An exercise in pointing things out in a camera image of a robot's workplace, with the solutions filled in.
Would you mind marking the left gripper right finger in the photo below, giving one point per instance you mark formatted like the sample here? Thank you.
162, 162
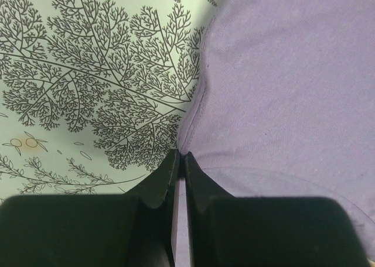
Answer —
265, 231

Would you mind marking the floral patterned table mat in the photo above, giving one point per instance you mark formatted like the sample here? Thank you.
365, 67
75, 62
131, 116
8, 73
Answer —
93, 91

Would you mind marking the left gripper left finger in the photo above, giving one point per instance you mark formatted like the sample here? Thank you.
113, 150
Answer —
136, 228

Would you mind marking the purple t shirt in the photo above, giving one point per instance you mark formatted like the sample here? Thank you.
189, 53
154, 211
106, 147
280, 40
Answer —
284, 105

